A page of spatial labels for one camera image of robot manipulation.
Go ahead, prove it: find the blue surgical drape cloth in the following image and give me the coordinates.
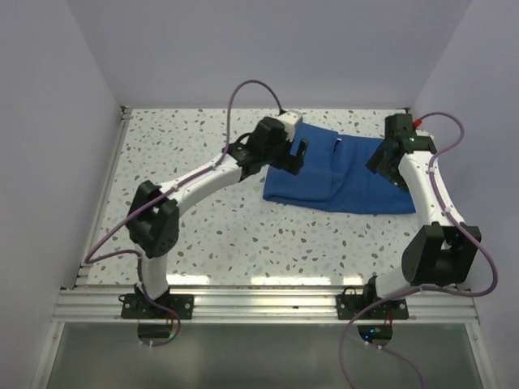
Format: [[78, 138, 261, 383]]
[[263, 123, 415, 215]]

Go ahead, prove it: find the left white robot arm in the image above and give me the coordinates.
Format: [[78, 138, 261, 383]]
[[126, 111, 307, 318]]

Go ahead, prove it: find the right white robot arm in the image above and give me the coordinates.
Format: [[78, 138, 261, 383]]
[[361, 113, 482, 318]]

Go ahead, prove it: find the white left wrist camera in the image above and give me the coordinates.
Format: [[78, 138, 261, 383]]
[[277, 111, 302, 141]]

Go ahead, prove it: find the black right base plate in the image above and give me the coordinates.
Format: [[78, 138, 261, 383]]
[[335, 286, 410, 320]]

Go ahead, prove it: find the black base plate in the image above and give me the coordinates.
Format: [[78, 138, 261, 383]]
[[335, 286, 410, 320], [118, 293, 195, 320]]

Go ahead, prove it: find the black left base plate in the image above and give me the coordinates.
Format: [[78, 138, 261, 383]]
[[118, 293, 195, 320]]

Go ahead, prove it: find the aluminium front rail frame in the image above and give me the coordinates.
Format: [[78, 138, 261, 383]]
[[52, 286, 479, 324]]

